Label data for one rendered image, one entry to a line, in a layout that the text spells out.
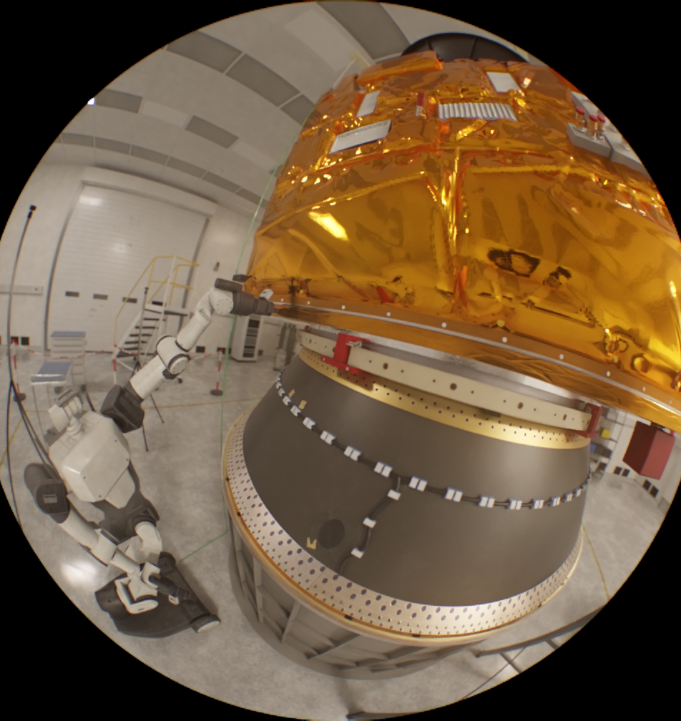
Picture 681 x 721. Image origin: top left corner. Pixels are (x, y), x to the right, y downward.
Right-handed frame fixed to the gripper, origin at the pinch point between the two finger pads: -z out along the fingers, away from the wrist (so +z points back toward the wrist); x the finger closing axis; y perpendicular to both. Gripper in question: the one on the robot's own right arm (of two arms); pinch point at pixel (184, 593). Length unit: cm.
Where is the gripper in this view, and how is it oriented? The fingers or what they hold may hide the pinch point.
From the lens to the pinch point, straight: 129.7
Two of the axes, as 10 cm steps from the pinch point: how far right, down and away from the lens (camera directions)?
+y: 0.1, -4.0, 9.2
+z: -1.7, -9.1, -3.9
